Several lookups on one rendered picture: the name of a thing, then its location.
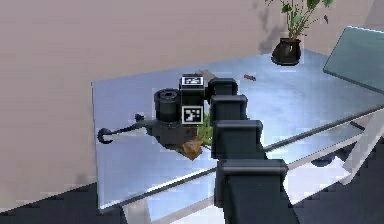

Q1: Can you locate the teal translucent chair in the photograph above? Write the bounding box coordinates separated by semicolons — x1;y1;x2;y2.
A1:
322;25;384;97

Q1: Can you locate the green plant in brown pot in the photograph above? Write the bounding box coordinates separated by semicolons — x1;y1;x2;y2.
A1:
180;113;215;162

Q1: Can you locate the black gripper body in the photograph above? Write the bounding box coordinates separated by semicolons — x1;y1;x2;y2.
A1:
142;87;202;152

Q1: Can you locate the glass table with white frame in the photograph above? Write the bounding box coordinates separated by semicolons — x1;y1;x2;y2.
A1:
91;49;384;224

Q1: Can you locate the green plant in black pot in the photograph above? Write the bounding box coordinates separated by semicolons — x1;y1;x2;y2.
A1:
264;0;335;67

